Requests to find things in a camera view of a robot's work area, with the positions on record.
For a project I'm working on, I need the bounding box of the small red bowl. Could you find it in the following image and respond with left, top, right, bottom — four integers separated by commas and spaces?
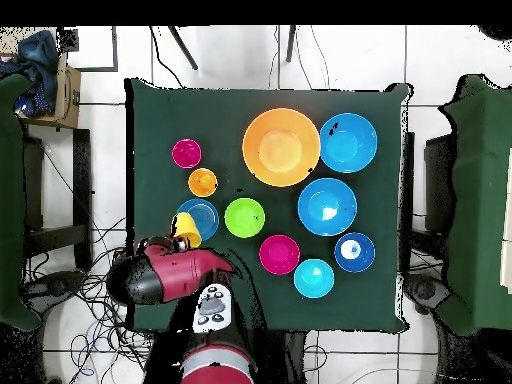
258, 234, 301, 276

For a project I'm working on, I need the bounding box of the yellow plastic cup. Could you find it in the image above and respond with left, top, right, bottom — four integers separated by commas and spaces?
170, 211, 203, 249

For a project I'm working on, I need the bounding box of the large blue bowl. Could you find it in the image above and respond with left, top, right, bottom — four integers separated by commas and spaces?
318, 112, 379, 174
296, 177, 358, 237

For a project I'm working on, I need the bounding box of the small green bowl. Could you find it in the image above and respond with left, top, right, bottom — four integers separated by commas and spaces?
223, 197, 266, 240

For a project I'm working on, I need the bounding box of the shallow blue ribbed bowl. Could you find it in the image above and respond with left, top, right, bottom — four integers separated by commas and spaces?
176, 198, 221, 243

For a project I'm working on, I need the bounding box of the orange plastic cup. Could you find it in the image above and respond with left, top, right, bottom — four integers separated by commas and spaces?
187, 167, 219, 198

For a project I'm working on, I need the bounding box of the large orange bowl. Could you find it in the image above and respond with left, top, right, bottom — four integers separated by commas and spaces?
241, 107, 322, 188

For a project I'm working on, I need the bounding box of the red plastic cup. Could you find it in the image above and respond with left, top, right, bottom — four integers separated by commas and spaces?
171, 138, 203, 170

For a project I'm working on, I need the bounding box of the small light blue bowl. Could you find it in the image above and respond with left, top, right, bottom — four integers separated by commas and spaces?
292, 258, 336, 300

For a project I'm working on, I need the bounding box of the small dark blue bowl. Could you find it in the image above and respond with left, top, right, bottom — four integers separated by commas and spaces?
333, 231, 377, 274

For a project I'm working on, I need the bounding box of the dark green table cloth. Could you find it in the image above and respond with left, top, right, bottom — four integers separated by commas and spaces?
124, 77, 413, 333

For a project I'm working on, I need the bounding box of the black tripod leg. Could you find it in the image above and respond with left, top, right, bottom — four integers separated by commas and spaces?
167, 25, 199, 71
285, 25, 297, 63

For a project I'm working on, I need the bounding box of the cardboard box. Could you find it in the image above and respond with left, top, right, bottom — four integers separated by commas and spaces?
19, 53, 82, 130

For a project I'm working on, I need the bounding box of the green cloth covered table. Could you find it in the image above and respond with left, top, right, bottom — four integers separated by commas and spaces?
0, 73, 41, 331
437, 73, 512, 337

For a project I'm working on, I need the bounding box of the blue cloth bundle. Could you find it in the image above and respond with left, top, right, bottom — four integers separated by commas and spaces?
0, 30, 59, 115

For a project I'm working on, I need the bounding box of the tangle of black cables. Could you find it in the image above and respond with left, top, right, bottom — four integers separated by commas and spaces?
23, 217, 151, 384

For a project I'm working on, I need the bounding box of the black stool frame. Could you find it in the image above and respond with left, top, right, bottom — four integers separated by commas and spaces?
23, 128, 93, 271

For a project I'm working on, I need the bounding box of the grey pedestal foot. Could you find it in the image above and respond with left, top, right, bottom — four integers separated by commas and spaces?
21, 269, 87, 317
403, 273, 453, 315

